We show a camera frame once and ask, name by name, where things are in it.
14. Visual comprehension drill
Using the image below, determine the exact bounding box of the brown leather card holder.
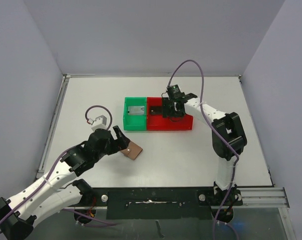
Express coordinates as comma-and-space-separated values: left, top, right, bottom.
121, 141, 143, 160

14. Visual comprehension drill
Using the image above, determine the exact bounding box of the green plastic bin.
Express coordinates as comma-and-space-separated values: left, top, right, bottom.
123, 97, 147, 132

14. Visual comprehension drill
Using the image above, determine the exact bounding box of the red plastic double bin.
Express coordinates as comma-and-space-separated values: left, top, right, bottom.
146, 97, 193, 132

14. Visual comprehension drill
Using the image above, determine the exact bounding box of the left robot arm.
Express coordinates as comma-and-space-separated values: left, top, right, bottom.
0, 125, 130, 240

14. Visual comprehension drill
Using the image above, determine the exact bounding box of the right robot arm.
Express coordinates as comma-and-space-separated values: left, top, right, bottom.
161, 93, 247, 204

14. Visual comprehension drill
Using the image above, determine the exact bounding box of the black credit card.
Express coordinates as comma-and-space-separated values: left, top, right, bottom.
150, 106, 163, 116

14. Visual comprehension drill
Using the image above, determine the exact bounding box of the silver credit card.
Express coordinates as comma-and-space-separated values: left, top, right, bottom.
127, 105, 145, 116

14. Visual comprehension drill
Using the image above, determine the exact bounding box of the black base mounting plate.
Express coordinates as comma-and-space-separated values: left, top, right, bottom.
73, 187, 243, 220

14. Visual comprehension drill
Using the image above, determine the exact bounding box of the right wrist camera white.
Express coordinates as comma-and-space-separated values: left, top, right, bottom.
167, 84, 184, 100

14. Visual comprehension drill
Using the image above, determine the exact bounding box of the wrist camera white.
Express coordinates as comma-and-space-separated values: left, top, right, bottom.
167, 84, 184, 100
87, 115, 107, 132

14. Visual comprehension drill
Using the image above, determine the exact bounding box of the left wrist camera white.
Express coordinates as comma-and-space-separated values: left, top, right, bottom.
87, 115, 107, 132

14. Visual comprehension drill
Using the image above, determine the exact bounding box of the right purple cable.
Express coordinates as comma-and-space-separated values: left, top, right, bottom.
167, 59, 240, 240

